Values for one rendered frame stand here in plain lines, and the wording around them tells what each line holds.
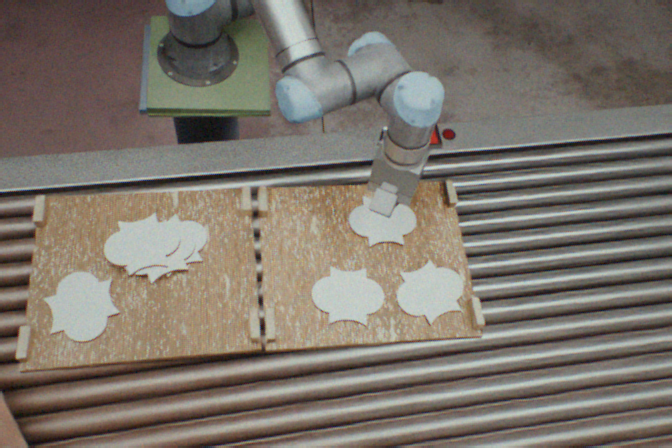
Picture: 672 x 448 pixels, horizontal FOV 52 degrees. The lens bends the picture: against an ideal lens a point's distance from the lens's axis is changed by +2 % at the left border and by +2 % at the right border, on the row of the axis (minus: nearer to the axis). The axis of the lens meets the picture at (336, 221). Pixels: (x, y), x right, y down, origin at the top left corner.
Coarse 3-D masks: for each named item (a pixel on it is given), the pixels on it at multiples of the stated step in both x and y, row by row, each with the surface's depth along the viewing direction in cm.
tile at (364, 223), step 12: (360, 216) 137; (372, 216) 138; (384, 216) 138; (396, 216) 138; (408, 216) 138; (360, 228) 136; (372, 228) 136; (384, 228) 136; (396, 228) 137; (408, 228) 137; (372, 240) 135; (384, 240) 135; (396, 240) 135
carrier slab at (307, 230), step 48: (288, 192) 140; (336, 192) 141; (432, 192) 143; (288, 240) 134; (336, 240) 135; (432, 240) 137; (288, 288) 129; (384, 288) 131; (288, 336) 124; (336, 336) 125; (384, 336) 126; (432, 336) 127; (480, 336) 128
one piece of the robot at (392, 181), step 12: (384, 156) 116; (372, 168) 120; (384, 168) 118; (396, 168) 116; (408, 168) 115; (420, 168) 116; (372, 180) 122; (384, 180) 121; (396, 180) 119; (408, 180) 118; (420, 180) 127; (384, 192) 121; (396, 192) 121; (408, 192) 121; (372, 204) 121; (384, 204) 120; (408, 204) 124
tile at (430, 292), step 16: (400, 272) 132; (416, 272) 132; (432, 272) 132; (448, 272) 133; (400, 288) 130; (416, 288) 130; (432, 288) 131; (448, 288) 131; (400, 304) 128; (416, 304) 129; (432, 304) 129; (448, 304) 129; (432, 320) 127
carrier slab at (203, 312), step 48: (144, 192) 137; (192, 192) 138; (240, 192) 139; (48, 240) 130; (96, 240) 130; (240, 240) 133; (48, 288) 125; (144, 288) 126; (192, 288) 127; (240, 288) 128; (48, 336) 120; (144, 336) 122; (192, 336) 123; (240, 336) 123
